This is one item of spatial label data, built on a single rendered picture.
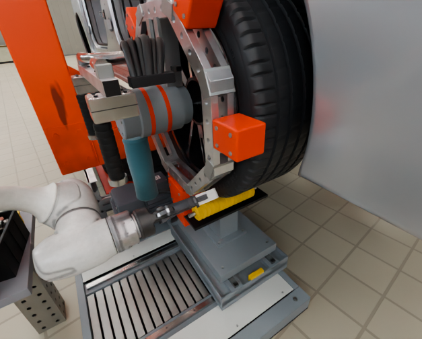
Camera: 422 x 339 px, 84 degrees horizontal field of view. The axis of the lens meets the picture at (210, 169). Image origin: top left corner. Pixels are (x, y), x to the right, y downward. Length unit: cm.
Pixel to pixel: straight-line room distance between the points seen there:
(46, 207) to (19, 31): 66
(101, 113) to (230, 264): 76
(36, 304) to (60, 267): 66
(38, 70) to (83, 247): 74
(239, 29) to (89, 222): 52
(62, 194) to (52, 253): 15
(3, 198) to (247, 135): 52
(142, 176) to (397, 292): 122
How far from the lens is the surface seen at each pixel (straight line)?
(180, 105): 70
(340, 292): 134
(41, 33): 112
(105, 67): 51
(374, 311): 135
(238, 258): 106
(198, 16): 56
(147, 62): 52
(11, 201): 67
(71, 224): 61
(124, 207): 113
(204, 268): 113
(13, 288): 92
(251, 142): 48
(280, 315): 111
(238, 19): 57
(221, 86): 51
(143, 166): 88
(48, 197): 68
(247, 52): 54
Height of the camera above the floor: 105
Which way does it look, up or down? 30 degrees down
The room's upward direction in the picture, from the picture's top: 3 degrees counter-clockwise
